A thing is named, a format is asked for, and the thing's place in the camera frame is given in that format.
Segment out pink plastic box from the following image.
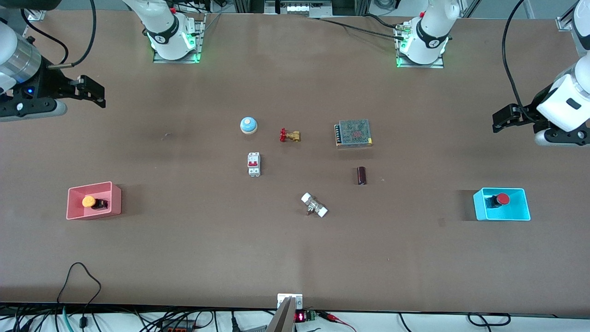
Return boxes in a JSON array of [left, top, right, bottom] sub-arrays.
[[66, 181, 122, 220]]

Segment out yellow push button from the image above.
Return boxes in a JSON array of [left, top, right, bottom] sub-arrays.
[[82, 196, 109, 211]]

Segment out metal mesh power supply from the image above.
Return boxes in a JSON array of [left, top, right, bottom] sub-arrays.
[[334, 119, 373, 148]]

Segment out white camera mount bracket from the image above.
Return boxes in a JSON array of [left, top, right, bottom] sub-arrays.
[[277, 293, 303, 310]]

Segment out white lit device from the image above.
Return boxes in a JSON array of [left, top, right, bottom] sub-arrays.
[[265, 0, 333, 17]]

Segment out grey metal bar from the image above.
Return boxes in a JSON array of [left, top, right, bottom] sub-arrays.
[[266, 296, 296, 332]]

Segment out black looped thin cable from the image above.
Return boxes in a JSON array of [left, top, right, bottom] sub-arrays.
[[56, 262, 102, 328]]

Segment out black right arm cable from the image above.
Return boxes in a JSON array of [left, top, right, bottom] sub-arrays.
[[20, 0, 98, 70]]

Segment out black cable across table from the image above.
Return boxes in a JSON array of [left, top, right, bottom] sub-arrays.
[[313, 13, 407, 40]]

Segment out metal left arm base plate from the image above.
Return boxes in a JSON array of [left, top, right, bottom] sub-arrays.
[[396, 23, 445, 69]]

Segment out cyan plastic box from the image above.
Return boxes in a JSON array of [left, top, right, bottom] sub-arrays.
[[473, 187, 531, 221]]

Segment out black coiled cable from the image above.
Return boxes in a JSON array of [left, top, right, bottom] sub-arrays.
[[467, 312, 512, 327]]

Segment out black power strip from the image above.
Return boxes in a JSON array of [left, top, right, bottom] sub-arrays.
[[157, 320, 195, 332]]

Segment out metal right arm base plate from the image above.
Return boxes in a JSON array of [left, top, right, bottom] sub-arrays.
[[153, 13, 206, 64]]

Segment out red clip lead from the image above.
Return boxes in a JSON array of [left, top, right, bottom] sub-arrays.
[[317, 311, 358, 332]]

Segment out metal fitting white caps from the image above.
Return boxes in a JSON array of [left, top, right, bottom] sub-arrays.
[[301, 193, 329, 218]]

